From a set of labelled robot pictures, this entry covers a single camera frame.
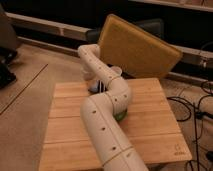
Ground green bowl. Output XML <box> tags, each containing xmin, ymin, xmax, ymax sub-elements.
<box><xmin>113</xmin><ymin>110</ymin><xmax>127</xmax><ymax>122</ymax></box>

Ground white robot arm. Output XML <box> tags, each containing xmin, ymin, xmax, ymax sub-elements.
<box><xmin>78</xmin><ymin>44</ymin><xmax>149</xmax><ymax>171</ymax></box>

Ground dark sofa corner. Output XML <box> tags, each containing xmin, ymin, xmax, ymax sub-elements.
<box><xmin>0</xmin><ymin>4</ymin><xmax>18</xmax><ymax>89</ymax></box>

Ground white shelf rail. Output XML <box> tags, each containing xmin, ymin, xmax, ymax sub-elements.
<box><xmin>6</xmin><ymin>12</ymin><xmax>89</xmax><ymax>41</ymax></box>

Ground black floor cables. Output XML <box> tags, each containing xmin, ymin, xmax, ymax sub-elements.
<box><xmin>166</xmin><ymin>79</ymin><xmax>213</xmax><ymax>171</ymax></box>

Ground yellow cushion board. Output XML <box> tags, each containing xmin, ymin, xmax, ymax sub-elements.
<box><xmin>98</xmin><ymin>14</ymin><xmax>183</xmax><ymax>78</ymax></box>

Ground black striped utensil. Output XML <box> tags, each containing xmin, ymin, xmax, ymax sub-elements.
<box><xmin>98</xmin><ymin>81</ymin><xmax>107</xmax><ymax>93</ymax></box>

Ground black chair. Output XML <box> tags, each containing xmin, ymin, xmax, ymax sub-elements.
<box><xmin>85</xmin><ymin>18</ymin><xmax>164</xmax><ymax>47</ymax></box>

